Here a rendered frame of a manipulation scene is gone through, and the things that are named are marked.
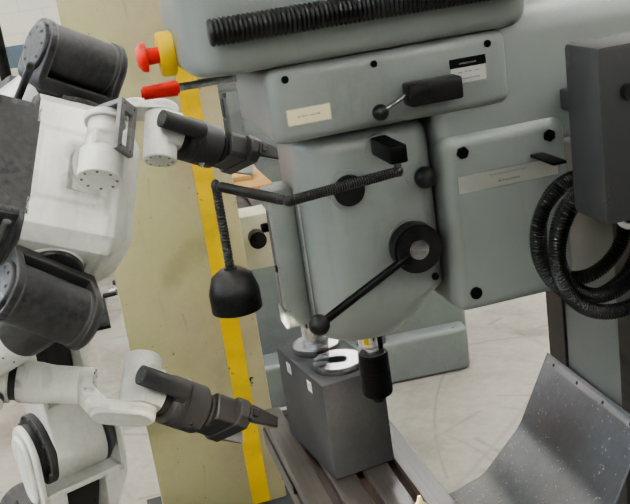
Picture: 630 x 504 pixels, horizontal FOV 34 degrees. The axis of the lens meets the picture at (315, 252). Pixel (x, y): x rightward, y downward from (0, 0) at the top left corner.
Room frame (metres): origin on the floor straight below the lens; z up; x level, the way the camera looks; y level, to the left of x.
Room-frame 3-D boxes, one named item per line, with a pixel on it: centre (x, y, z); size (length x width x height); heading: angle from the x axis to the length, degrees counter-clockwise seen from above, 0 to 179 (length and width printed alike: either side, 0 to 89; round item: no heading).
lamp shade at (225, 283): (1.36, 0.12, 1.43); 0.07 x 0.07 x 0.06
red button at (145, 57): (1.40, 0.18, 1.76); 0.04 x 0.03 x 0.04; 13
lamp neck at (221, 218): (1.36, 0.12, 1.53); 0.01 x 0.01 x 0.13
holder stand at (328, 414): (1.75, 0.01, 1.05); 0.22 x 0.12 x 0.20; 21
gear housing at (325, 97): (1.46, -0.11, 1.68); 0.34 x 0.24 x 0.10; 103
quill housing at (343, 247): (1.45, -0.07, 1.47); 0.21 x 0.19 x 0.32; 13
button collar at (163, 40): (1.40, 0.16, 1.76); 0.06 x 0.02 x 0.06; 13
